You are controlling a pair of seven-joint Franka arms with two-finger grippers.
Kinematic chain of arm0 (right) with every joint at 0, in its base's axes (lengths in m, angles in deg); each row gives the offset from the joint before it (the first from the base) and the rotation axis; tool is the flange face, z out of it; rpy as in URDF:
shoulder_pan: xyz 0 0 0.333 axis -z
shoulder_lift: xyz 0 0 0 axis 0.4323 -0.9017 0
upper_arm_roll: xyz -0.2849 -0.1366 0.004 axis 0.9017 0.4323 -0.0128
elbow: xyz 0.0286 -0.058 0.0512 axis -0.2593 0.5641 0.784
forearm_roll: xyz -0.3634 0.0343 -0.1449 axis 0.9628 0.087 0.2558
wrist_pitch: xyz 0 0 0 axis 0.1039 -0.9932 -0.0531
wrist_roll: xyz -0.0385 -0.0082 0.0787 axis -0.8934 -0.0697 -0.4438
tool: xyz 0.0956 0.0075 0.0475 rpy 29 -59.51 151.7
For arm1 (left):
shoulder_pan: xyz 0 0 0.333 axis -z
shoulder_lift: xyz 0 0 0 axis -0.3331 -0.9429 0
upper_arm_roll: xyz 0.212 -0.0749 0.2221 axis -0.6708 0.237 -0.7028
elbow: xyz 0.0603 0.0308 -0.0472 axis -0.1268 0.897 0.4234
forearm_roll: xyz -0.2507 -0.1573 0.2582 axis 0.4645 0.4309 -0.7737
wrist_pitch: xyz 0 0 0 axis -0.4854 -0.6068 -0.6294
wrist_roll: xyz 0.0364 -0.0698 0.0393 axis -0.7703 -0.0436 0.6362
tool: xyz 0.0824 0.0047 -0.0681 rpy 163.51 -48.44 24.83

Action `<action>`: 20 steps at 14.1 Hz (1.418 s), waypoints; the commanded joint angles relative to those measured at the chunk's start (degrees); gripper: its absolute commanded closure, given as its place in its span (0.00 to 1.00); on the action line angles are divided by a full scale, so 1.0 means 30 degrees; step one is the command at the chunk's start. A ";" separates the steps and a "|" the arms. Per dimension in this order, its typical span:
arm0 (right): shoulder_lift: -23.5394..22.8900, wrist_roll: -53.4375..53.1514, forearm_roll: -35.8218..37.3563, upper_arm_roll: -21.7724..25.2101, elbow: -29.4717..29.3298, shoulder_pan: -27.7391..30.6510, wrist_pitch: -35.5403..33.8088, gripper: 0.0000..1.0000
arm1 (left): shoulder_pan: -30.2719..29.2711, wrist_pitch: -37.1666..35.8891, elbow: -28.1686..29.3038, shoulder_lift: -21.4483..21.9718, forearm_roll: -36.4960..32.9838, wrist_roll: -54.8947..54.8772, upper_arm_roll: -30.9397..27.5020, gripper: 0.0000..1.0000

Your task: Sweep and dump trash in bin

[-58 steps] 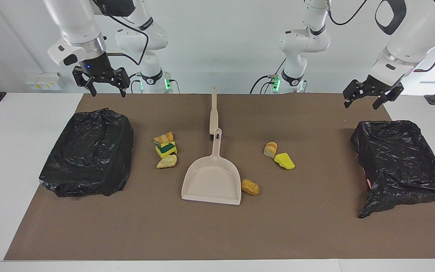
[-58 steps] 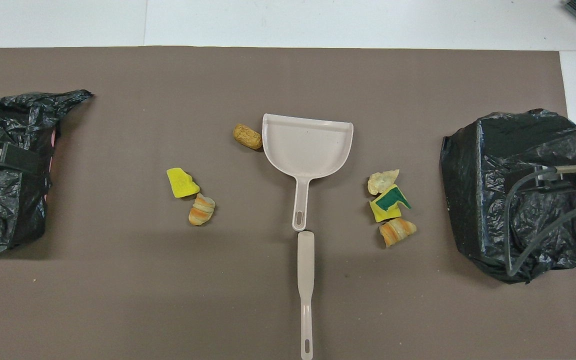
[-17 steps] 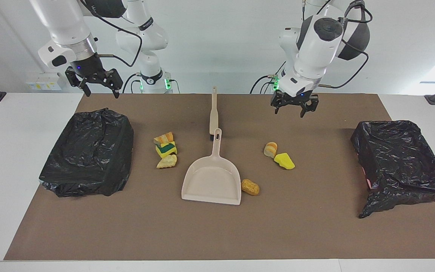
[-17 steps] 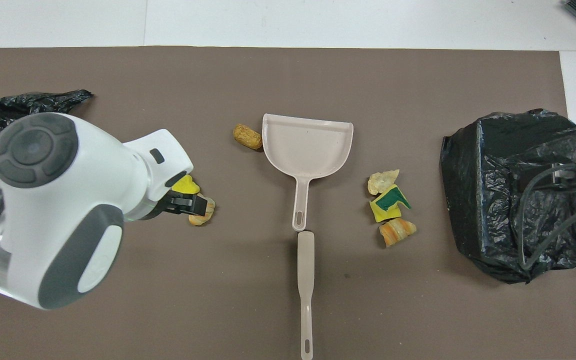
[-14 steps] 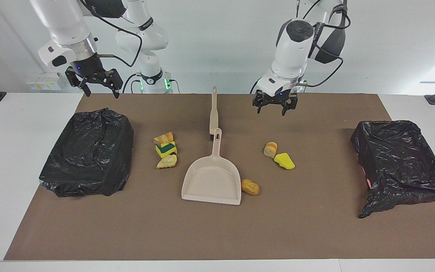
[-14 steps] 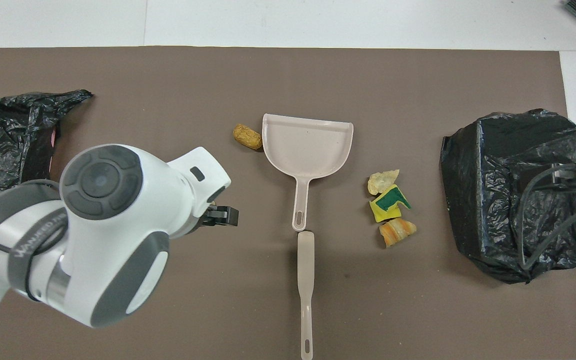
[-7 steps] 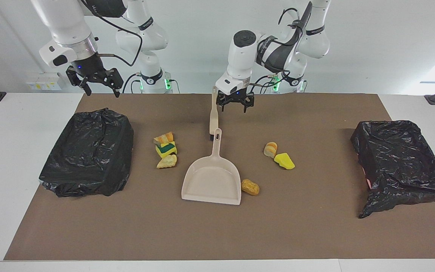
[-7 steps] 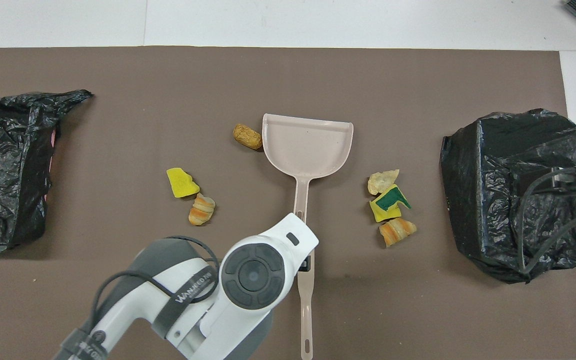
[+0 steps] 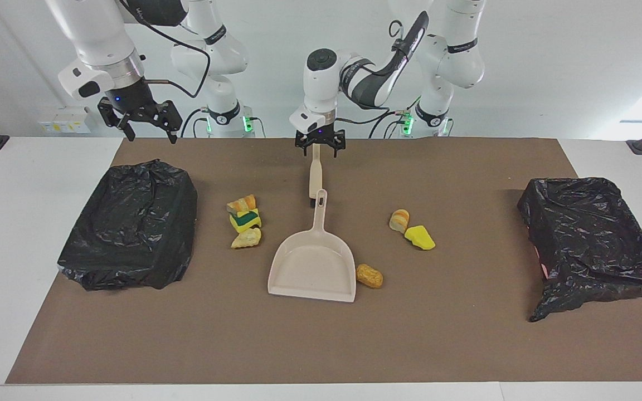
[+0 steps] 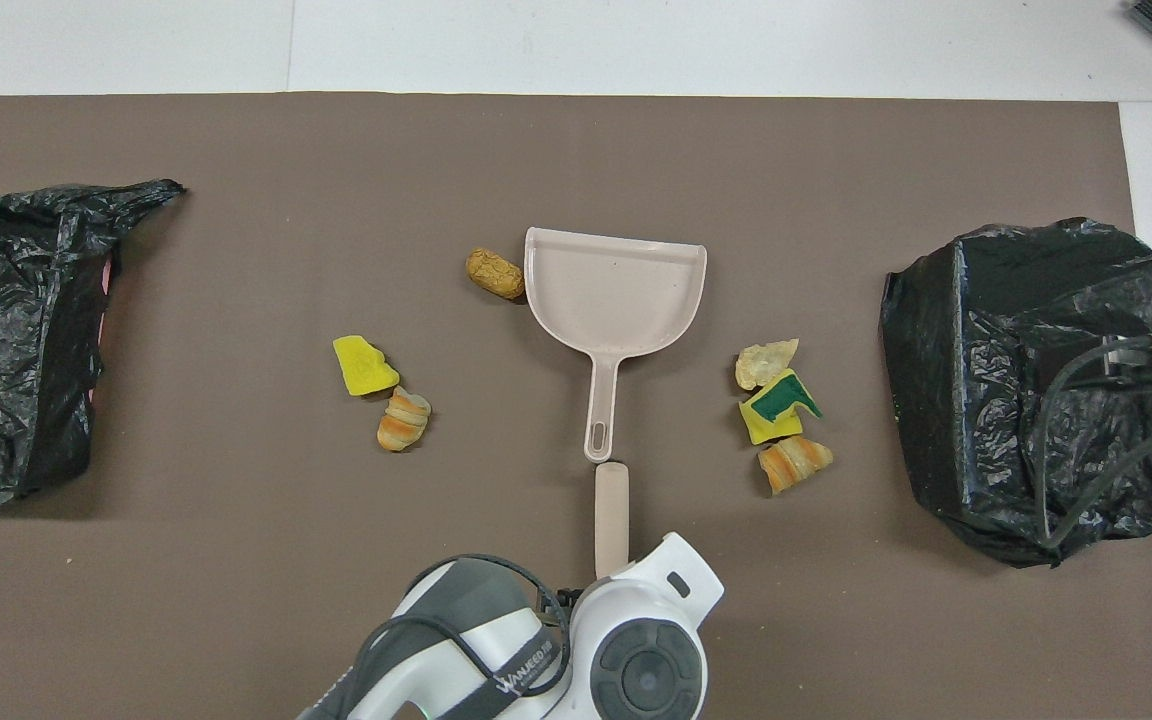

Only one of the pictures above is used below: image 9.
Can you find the beige plastic dustpan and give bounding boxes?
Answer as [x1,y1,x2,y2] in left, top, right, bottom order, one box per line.
[267,189,357,303]

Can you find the beige brush black bristles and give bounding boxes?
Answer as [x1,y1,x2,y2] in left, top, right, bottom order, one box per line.
[308,144,325,208]

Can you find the plain yellow sponge piece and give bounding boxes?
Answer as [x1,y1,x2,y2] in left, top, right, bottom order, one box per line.
[404,225,436,251]

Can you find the brown table mat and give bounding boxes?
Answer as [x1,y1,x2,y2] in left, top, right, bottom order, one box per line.
[5,138,642,385]

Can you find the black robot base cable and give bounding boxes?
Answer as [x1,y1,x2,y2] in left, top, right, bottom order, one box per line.
[181,107,206,139]
[368,109,411,139]

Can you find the yellow and green sponge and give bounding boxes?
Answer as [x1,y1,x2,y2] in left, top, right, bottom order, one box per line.
[229,209,262,234]

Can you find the orange striped toy croissant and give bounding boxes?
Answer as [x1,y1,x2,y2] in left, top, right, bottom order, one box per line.
[226,194,257,215]

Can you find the brown toy potato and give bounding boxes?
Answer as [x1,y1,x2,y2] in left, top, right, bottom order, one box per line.
[356,263,384,289]

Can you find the black bag over pink bin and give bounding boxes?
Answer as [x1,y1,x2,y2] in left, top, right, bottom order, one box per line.
[517,177,642,323]

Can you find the black bag lined bin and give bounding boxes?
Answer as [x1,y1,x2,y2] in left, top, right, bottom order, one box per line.
[57,159,198,291]

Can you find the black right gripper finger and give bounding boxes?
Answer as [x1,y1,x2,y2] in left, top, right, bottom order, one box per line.
[147,100,183,145]
[97,97,136,143]

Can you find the pale yellow chip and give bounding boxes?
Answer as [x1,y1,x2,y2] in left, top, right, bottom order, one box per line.
[231,227,262,250]

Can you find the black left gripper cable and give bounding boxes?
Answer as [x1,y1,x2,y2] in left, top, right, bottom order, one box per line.
[334,19,411,126]

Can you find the white wall socket box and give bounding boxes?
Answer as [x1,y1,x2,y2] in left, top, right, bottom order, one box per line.
[38,107,92,134]

